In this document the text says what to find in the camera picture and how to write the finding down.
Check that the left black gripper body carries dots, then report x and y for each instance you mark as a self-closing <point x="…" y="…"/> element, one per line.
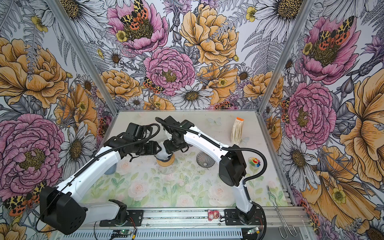
<point x="142" y="148"/>

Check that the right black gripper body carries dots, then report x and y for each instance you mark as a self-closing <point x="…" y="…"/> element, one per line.
<point x="174" y="144"/>

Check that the white paper coffee filter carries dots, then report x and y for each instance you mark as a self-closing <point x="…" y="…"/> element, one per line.
<point x="162" y="155"/>

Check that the grey glass dripper cone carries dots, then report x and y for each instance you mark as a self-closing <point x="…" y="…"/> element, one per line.
<point x="204" y="160"/>

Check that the coffee filter pack orange top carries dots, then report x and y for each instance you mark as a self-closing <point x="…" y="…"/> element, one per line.
<point x="237" y="130"/>

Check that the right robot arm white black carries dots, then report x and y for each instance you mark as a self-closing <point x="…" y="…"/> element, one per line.
<point x="232" y="166"/>

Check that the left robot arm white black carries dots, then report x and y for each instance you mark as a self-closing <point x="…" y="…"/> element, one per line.
<point x="60" y="206"/>

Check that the grey blue oval pad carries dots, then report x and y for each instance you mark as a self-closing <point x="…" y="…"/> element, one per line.
<point x="111" y="170"/>

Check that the colourful small toy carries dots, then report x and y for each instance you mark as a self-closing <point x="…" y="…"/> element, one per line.
<point x="256" y="163"/>

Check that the green circuit board left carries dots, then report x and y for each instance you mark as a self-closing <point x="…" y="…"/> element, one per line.
<point x="123" y="233"/>

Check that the green circuit board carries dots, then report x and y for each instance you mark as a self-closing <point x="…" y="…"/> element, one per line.
<point x="255" y="230"/>
<point x="123" y="233"/>

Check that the green circuit board right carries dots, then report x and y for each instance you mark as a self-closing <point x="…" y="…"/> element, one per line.
<point x="255" y="230"/>

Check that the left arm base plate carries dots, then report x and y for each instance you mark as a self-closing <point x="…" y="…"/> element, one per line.
<point x="134" y="218"/>

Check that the pink toy on rail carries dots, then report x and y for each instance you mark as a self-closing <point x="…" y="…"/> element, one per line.
<point x="213" y="215"/>

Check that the aluminium front rail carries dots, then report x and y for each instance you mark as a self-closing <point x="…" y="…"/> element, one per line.
<point x="290" y="223"/>

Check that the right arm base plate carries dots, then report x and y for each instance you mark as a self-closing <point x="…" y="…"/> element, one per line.
<point x="234" y="217"/>

